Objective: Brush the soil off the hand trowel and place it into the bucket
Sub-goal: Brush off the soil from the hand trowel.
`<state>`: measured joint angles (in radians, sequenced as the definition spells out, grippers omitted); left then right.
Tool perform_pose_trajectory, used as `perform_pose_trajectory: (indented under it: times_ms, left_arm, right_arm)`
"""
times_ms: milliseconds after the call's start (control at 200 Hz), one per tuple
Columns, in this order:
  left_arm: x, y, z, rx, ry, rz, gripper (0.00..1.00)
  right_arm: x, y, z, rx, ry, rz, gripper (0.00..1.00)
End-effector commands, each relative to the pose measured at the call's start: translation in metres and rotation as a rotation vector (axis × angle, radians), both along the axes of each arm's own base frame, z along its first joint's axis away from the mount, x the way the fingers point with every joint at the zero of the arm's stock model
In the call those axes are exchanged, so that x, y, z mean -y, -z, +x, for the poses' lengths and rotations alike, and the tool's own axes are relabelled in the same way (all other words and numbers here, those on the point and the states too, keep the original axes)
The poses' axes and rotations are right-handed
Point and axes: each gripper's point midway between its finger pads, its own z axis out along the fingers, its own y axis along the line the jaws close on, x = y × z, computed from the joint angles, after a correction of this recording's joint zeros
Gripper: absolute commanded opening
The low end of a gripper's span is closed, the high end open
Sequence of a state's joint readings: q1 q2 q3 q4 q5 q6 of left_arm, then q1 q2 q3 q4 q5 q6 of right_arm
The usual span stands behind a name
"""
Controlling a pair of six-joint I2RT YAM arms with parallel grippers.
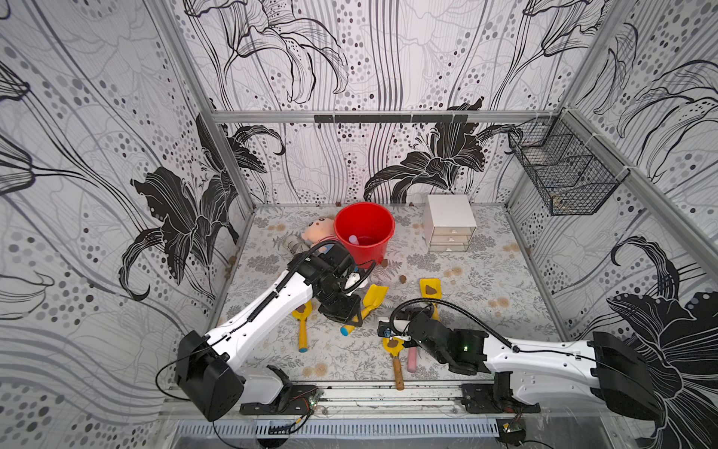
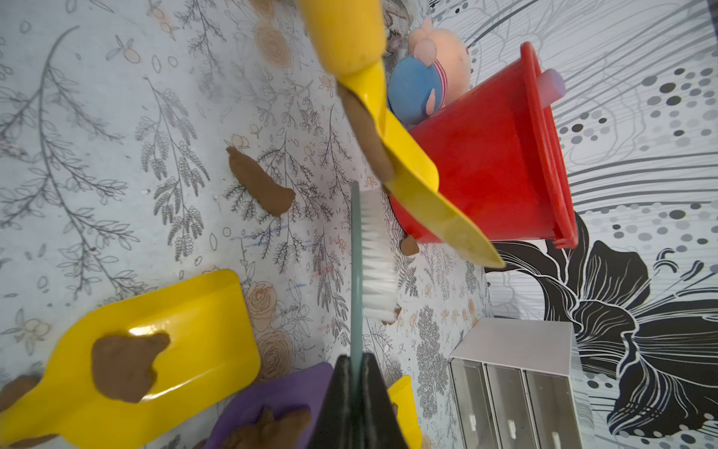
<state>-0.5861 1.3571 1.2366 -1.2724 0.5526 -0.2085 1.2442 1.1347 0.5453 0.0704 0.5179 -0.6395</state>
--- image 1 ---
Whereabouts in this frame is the yellow trowel blue tip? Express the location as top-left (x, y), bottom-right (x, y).
top-left (340, 284), bottom-right (388, 336)

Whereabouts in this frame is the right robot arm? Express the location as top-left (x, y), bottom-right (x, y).
top-left (391, 312), bottom-right (663, 422)

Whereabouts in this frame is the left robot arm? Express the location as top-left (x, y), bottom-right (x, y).
top-left (175, 239), bottom-right (376, 422)

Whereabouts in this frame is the red plastic bucket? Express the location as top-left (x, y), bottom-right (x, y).
top-left (334, 202), bottom-right (396, 266)

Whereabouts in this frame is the plush doll toy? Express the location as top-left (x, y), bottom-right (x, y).
top-left (282, 217), bottom-right (336, 256)

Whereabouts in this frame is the white mini drawer cabinet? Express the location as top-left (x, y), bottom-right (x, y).
top-left (424, 195), bottom-right (477, 253)

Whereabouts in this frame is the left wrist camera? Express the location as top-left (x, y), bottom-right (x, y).
top-left (344, 271), bottom-right (362, 291)

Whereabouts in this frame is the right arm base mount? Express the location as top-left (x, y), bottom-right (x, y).
top-left (460, 384), bottom-right (541, 415)

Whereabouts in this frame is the yellow trowel wooden handle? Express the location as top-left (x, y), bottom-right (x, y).
top-left (383, 338), bottom-right (405, 391)

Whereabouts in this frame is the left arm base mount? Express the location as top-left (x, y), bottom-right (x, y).
top-left (239, 385), bottom-right (320, 416)

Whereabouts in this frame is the black wire wall basket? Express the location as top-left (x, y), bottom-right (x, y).
top-left (508, 114), bottom-right (630, 216)

